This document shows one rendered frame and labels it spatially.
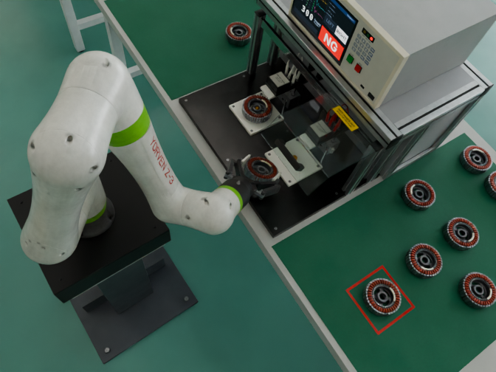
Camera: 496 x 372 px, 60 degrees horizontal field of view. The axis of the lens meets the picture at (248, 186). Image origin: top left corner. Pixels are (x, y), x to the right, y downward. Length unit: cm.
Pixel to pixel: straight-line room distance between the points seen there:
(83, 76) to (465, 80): 113
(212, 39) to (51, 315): 141
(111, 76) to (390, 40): 70
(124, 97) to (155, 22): 115
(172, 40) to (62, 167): 124
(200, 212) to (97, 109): 42
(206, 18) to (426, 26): 103
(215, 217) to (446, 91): 81
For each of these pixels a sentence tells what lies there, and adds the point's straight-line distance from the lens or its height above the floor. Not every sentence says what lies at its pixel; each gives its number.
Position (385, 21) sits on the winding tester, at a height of 132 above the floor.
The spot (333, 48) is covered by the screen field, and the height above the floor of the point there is 116.
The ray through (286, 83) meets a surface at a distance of 156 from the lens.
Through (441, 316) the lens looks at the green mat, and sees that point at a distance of 153.
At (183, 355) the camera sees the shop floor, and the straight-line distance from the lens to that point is 207.
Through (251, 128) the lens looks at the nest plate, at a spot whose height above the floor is 78.
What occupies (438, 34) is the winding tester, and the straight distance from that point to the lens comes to 129.
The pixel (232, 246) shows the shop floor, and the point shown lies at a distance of 220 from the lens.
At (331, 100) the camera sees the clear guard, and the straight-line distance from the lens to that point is 136.
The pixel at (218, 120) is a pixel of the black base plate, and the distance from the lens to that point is 161.
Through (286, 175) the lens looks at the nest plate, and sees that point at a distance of 150.
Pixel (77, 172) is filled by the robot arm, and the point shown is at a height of 143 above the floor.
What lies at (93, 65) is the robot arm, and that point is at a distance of 84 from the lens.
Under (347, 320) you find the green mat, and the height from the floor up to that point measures 75.
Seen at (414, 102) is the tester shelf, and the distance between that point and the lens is 139.
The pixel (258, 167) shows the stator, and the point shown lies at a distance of 143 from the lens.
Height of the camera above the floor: 206
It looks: 61 degrees down
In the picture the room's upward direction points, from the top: 13 degrees clockwise
